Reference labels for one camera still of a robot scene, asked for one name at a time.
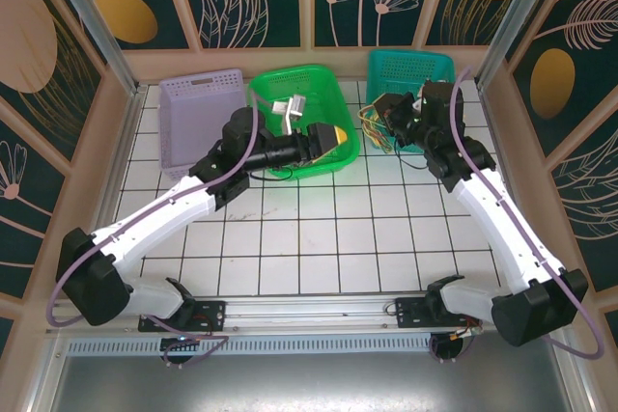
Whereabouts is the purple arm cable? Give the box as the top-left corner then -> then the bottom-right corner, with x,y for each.
429,64 -> 607,366
45,96 -> 271,369

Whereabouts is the teal plastic basket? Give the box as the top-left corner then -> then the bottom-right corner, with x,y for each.
364,48 -> 460,155

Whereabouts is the black mounting plate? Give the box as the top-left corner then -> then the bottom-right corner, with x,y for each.
394,295 -> 484,331
138,299 -> 228,334

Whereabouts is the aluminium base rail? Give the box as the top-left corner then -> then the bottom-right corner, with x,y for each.
45,293 -> 576,339

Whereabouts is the grey metal sheet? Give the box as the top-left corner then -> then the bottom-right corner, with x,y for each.
28,337 -> 593,412

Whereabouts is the lavender plastic basket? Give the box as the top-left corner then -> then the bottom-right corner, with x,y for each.
157,68 -> 252,182

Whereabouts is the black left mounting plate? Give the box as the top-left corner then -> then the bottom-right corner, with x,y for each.
138,299 -> 228,334

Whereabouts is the aluminium frame post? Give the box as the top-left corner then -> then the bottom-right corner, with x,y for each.
38,0 -> 149,97
475,0 -> 564,90

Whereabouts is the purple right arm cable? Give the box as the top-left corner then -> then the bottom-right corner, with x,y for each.
429,64 -> 607,366

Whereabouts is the grey slotted cable duct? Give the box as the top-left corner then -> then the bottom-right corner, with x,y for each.
65,337 -> 435,359

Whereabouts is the small black adapter board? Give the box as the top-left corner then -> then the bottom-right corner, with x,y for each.
158,334 -> 204,361

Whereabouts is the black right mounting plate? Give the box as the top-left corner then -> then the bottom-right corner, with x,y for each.
394,295 -> 484,331

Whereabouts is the green cable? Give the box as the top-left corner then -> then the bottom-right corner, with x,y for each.
369,134 -> 412,156

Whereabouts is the orange wire connector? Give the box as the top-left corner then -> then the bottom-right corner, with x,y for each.
448,326 -> 485,340

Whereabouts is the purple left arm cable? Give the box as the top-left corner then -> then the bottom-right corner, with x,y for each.
45,96 -> 271,369

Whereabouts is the green plastic basket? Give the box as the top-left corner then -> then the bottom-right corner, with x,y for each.
247,63 -> 362,182

